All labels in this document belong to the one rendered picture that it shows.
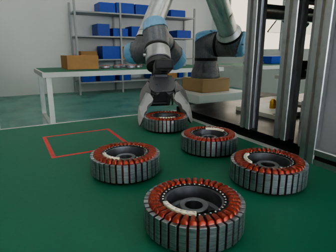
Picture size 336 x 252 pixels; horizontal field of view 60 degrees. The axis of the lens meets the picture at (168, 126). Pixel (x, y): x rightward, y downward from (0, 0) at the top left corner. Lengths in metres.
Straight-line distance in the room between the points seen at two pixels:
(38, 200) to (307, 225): 0.34
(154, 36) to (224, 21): 0.52
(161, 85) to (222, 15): 0.61
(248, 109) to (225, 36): 0.75
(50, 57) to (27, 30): 0.70
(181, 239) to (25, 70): 6.99
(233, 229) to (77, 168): 0.30
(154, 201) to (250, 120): 0.41
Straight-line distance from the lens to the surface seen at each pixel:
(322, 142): 0.57
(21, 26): 7.22
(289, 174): 0.43
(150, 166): 0.44
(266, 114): 0.83
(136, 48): 1.04
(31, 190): 0.47
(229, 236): 0.31
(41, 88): 3.90
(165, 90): 0.78
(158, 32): 0.89
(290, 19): 0.62
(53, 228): 0.37
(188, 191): 0.37
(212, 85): 1.46
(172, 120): 0.70
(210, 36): 1.48
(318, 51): 0.56
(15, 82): 7.22
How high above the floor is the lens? 0.94
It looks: 14 degrees down
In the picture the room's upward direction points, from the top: straight up
